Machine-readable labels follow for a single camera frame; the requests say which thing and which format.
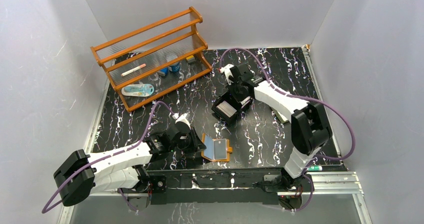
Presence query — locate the blue white can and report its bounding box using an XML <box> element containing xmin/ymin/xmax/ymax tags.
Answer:
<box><xmin>167</xmin><ymin>56</ymin><xmax>181</xmax><ymax>73</ymax></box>

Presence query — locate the small grey yellow block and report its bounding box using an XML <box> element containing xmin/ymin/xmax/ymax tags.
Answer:
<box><xmin>185</xmin><ymin>55</ymin><xmax>196</xmax><ymax>64</ymax></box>

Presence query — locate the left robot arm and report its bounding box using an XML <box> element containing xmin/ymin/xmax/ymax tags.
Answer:
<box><xmin>53</xmin><ymin>113</ymin><xmax>207</xmax><ymax>207</ymax></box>

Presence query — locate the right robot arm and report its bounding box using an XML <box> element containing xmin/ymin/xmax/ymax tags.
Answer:
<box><xmin>212</xmin><ymin>64</ymin><xmax>333</xmax><ymax>191</ymax></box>

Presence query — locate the small blue block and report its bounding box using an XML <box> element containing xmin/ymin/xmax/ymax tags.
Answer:
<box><xmin>157</xmin><ymin>67</ymin><xmax>169</xmax><ymax>77</ymax></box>

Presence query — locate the green white marker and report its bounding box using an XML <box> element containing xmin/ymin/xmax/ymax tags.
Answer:
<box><xmin>307</xmin><ymin>165</ymin><xmax>323</xmax><ymax>172</ymax></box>

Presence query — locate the blue packaged item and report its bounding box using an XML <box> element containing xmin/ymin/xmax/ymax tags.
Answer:
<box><xmin>121</xmin><ymin>83</ymin><xmax>155</xmax><ymax>97</ymax></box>

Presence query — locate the white pink pen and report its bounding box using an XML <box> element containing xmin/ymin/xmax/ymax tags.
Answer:
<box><xmin>121</xmin><ymin>63</ymin><xmax>146</xmax><ymax>77</ymax></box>

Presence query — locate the black card tray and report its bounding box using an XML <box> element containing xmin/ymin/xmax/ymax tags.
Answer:
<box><xmin>211</xmin><ymin>90</ymin><xmax>253</xmax><ymax>125</ymax></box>

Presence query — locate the orange wooden shelf rack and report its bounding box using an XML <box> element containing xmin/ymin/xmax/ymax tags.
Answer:
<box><xmin>90</xmin><ymin>6</ymin><xmax>213</xmax><ymax>112</ymax></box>

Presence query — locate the white box with red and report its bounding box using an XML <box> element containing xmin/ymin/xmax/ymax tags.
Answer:
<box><xmin>271</xmin><ymin>108</ymin><xmax>293</xmax><ymax>124</ymax></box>

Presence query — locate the orange card holder wallet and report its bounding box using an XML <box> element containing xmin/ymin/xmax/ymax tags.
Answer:
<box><xmin>201</xmin><ymin>133</ymin><xmax>233</xmax><ymax>162</ymax></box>

